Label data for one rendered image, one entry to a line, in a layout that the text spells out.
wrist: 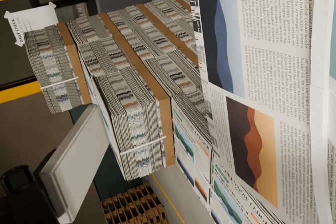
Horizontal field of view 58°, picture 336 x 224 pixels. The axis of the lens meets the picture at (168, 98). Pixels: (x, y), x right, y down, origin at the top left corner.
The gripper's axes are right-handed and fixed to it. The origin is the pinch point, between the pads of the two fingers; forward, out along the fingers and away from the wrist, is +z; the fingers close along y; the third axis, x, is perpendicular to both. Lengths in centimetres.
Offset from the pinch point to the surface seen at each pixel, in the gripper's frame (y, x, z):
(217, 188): -2, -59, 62
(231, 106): 2.4, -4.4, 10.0
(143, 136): -27, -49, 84
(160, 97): -18, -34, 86
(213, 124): 0.4, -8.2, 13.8
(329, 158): 7.5, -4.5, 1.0
